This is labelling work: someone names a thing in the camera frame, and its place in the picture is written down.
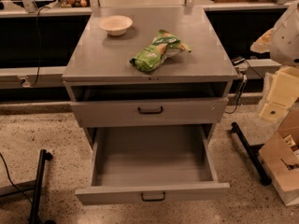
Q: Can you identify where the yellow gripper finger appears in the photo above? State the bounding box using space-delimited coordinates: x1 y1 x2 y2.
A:
250 29 273 53

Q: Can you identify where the green rice chip bag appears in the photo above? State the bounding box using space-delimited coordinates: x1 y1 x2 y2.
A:
130 30 192 73

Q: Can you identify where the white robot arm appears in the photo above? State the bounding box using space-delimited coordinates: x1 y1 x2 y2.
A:
250 0 299 66

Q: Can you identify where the grey drawer cabinet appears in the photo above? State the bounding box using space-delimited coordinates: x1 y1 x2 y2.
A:
63 6 236 142

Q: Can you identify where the open grey lower drawer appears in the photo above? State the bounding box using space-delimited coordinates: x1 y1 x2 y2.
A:
76 125 230 205

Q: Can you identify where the small black connector box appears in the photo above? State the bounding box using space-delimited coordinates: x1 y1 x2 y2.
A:
231 56 246 66

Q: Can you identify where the black metal leg right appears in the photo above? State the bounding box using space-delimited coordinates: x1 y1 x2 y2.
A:
231 122 272 186

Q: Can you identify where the open cardboard box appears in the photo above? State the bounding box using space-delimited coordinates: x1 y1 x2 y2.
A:
259 110 299 206

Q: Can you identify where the white paper bowl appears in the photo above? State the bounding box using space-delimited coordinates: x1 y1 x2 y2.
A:
99 15 133 36

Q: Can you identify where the black metal stand left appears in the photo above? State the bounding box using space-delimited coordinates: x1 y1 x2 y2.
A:
0 149 56 224

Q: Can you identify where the black cable right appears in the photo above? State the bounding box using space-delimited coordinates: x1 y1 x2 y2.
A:
224 59 264 115

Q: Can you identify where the black upper drawer handle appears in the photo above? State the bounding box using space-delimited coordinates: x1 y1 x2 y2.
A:
137 106 164 115

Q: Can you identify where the black drawer handle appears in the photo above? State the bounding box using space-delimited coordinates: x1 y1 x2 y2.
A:
140 191 166 203
137 106 164 115

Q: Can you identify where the black lower drawer handle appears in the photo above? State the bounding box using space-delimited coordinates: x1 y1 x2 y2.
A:
140 191 166 203

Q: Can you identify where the black hanging cable left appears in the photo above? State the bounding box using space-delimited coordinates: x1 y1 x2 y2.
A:
30 5 51 88

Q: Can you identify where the black floor cable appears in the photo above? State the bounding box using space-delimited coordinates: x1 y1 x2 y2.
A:
0 152 34 204

